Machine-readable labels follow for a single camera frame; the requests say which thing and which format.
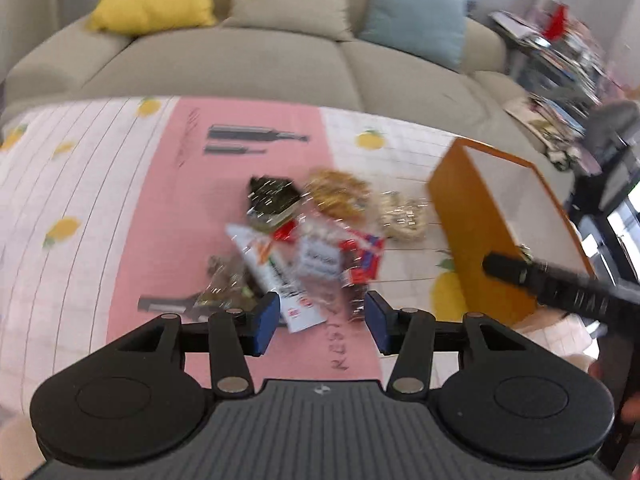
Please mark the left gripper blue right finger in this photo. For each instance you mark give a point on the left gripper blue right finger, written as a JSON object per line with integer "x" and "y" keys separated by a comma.
{"x": 408, "y": 334}

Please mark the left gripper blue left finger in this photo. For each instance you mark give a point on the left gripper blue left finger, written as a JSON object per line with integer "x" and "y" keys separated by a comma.
{"x": 233, "y": 335}

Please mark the brown nut snack bag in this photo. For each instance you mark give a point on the brown nut snack bag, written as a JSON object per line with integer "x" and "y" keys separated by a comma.
{"x": 230, "y": 286}

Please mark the white carrot stick snack box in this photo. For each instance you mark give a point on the white carrot stick snack box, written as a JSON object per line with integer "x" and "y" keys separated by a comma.
{"x": 273, "y": 274}

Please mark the clear bag of red candies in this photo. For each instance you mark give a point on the clear bag of red candies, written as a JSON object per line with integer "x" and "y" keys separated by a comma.
{"x": 335, "y": 262}

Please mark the white rice cracker pack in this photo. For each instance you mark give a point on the white rice cracker pack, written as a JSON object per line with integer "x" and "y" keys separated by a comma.
{"x": 402, "y": 218}

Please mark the dark seaweed snack pack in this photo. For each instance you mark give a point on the dark seaweed snack pack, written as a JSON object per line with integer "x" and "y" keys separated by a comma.
{"x": 272, "y": 202}

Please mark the golden fried snack pack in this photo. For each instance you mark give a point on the golden fried snack pack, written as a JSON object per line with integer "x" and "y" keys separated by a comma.
{"x": 339, "y": 194}

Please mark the person's right hand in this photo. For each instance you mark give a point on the person's right hand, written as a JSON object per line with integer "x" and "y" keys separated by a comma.
{"x": 629, "y": 408}

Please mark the grey office chair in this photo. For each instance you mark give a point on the grey office chair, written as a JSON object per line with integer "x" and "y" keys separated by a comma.
{"x": 609, "y": 134}

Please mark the stack of magazines on sofa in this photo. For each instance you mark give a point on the stack of magazines on sofa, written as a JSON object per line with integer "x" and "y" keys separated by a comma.
{"x": 552, "y": 131}

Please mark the cluttered desk with books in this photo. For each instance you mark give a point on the cluttered desk with books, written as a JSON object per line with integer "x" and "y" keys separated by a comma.
{"x": 554, "y": 55}

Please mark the beige sofa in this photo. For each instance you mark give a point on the beige sofa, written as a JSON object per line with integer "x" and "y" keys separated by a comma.
{"x": 274, "y": 65}

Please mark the light blue cushion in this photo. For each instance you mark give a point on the light blue cushion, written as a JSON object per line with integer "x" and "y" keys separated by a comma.
{"x": 430, "y": 29}

